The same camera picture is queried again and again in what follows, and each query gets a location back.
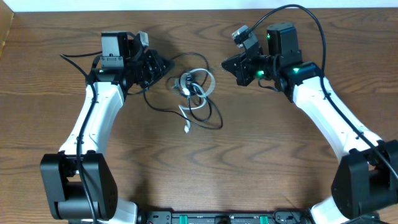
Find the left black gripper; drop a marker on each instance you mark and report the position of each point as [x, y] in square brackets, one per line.
[155, 60]

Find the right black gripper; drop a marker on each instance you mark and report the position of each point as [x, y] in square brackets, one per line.
[240, 71]

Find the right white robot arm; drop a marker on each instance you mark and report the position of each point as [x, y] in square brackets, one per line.
[365, 181]

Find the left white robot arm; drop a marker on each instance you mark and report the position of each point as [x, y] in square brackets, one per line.
[78, 183]

